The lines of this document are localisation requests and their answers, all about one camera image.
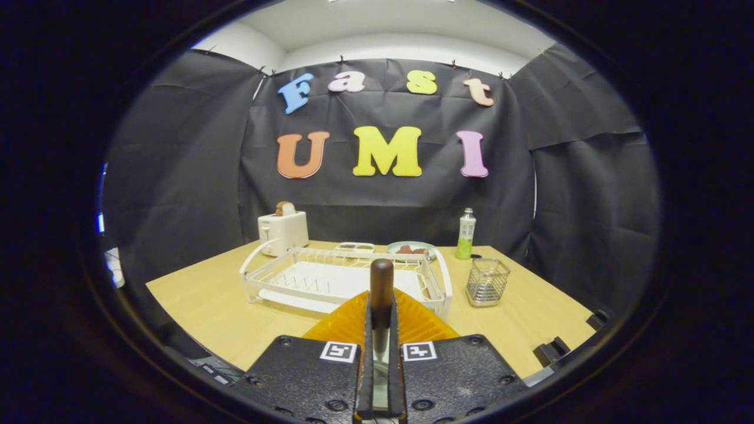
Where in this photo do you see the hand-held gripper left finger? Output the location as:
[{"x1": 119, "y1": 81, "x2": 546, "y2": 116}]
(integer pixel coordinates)
[{"x1": 243, "y1": 290, "x2": 376, "y2": 423}]

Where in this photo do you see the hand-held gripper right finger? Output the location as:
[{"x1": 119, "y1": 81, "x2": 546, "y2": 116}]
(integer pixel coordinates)
[{"x1": 389, "y1": 287, "x2": 529, "y2": 423}]

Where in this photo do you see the wooden handle metal spoon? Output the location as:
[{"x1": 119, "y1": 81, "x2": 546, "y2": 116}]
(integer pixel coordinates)
[{"x1": 369, "y1": 258, "x2": 395, "y2": 413}]

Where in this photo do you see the white wire dish rack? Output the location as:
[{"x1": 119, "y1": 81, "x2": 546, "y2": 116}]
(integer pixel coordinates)
[{"x1": 239, "y1": 238, "x2": 454, "y2": 320}]

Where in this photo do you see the metal wire basket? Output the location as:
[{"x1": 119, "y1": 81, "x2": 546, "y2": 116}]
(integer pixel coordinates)
[{"x1": 465, "y1": 257, "x2": 511, "y2": 308}]

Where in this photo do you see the small pale green saucer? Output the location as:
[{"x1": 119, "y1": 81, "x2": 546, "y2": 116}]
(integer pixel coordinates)
[{"x1": 387, "y1": 241, "x2": 438, "y2": 261}]

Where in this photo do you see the person's grey clothing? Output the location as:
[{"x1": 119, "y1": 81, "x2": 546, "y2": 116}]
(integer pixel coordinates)
[{"x1": 523, "y1": 364, "x2": 557, "y2": 387}]

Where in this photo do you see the green and white bottle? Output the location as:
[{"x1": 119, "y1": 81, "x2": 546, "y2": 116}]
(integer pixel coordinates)
[{"x1": 455, "y1": 207, "x2": 477, "y2": 260}]

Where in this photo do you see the white toaster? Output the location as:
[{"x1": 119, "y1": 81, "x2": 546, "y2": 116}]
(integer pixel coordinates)
[{"x1": 257, "y1": 211, "x2": 310, "y2": 257}]

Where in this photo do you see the black backdrop cloth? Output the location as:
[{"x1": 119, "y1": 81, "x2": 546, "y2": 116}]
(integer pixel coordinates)
[{"x1": 100, "y1": 42, "x2": 660, "y2": 319}]

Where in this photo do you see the blue lit screen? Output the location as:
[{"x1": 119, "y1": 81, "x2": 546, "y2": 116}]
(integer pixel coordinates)
[{"x1": 97, "y1": 165, "x2": 108, "y2": 236}]

